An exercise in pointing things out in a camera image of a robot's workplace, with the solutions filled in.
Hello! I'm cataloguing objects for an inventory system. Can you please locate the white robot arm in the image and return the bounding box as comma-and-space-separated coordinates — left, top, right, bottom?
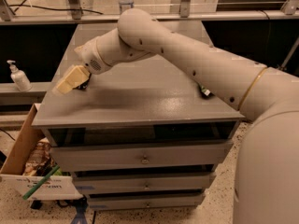
54, 8, 299, 224

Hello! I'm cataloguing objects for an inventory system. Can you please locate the blue clamp under cabinet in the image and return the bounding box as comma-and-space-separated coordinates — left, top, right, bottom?
70, 198, 88, 224

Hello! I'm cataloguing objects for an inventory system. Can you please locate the green kettle chips bag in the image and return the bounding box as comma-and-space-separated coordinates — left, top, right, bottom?
199, 86, 212, 98

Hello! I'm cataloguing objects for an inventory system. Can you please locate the cardboard box with items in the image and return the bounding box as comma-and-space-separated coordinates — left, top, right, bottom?
1, 104, 82, 201

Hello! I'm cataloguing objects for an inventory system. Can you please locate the black rxbar chocolate bar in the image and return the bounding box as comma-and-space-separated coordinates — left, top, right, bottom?
75, 79, 90, 91

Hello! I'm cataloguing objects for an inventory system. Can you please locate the grey drawer cabinet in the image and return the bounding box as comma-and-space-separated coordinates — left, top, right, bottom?
31, 20, 246, 212

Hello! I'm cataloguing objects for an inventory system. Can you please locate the green stick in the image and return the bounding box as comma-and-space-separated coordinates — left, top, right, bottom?
22, 165, 60, 200

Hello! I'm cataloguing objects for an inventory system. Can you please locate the white gripper body with grille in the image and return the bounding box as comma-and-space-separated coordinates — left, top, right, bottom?
75, 40, 111, 75

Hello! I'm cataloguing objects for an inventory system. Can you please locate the white pump soap bottle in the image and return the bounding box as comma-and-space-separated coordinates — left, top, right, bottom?
7, 60, 32, 91

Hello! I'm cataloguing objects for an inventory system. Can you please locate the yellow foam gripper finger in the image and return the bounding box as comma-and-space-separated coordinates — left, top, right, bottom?
52, 65, 91, 95

